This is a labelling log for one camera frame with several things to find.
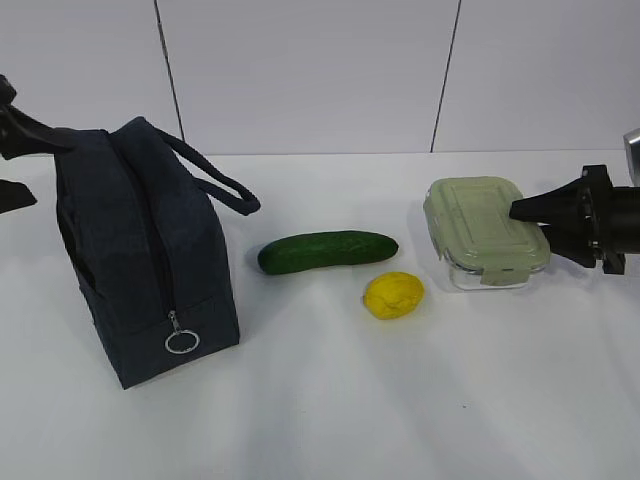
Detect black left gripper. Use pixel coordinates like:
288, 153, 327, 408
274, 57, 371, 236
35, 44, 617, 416
0, 74, 74, 214

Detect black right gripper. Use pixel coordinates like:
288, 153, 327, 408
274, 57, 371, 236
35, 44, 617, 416
509, 165, 639, 274

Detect glass container green lid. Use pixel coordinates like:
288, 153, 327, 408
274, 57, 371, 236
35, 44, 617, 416
423, 176, 551, 291

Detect navy blue lunch bag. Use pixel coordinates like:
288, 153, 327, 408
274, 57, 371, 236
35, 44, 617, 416
54, 117, 260, 388

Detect yellow lemon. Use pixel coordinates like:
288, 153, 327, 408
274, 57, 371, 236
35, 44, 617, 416
363, 272, 425, 320

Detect green cucumber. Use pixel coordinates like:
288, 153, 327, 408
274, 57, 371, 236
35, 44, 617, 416
257, 230, 399, 275

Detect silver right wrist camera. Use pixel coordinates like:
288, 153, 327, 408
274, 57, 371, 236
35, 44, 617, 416
623, 128, 640, 188

